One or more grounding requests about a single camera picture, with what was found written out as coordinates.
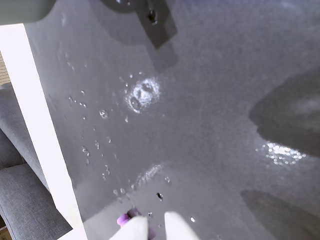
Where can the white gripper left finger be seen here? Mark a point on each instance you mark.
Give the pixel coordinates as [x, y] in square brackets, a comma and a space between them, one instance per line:
[135, 230]

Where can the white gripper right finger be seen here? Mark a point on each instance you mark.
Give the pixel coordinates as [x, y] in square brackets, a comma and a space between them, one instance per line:
[177, 228]

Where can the purple ribbed pen grip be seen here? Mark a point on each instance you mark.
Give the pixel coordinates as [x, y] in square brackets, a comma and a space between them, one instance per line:
[125, 218]

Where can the grey fabric sofa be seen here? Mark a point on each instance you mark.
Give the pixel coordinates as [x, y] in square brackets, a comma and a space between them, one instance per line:
[22, 195]

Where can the black rubber table mat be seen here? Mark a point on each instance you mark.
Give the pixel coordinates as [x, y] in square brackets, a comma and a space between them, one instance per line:
[200, 112]

